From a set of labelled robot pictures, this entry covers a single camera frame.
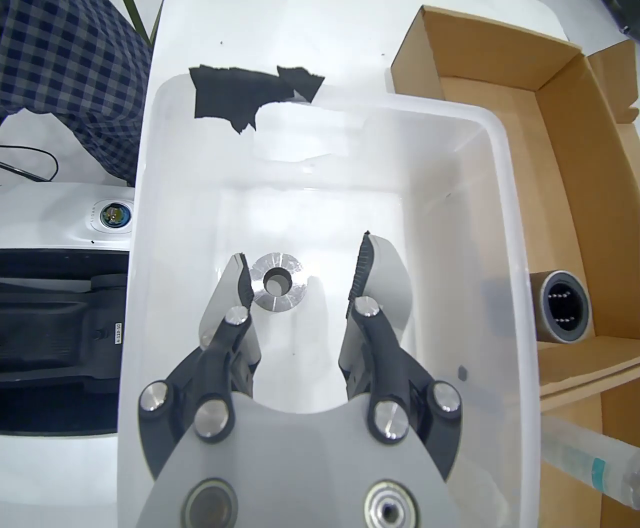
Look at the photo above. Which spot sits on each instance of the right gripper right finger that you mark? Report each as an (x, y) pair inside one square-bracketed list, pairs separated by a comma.
[(380, 340)]

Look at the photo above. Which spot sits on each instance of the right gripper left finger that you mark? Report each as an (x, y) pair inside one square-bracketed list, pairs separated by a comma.
[(225, 345)]

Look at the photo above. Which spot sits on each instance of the black tape patch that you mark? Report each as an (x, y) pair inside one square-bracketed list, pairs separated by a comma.
[(225, 95)]

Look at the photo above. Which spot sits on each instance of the shallow cardboard box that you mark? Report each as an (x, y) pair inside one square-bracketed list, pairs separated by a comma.
[(575, 490), (575, 190)]

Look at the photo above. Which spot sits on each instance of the robot body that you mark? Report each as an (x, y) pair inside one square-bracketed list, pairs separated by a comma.
[(50, 325)]

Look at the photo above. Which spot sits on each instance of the person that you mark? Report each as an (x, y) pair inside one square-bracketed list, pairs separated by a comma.
[(70, 65)]

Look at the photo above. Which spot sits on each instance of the deep clear plastic tray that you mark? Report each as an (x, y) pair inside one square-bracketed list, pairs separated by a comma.
[(450, 210)]

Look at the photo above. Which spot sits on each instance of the metal bush with black end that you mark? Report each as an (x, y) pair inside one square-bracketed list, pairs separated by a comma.
[(565, 305)]

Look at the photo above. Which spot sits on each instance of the small clear spray bottle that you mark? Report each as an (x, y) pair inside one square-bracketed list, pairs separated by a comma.
[(580, 450)]

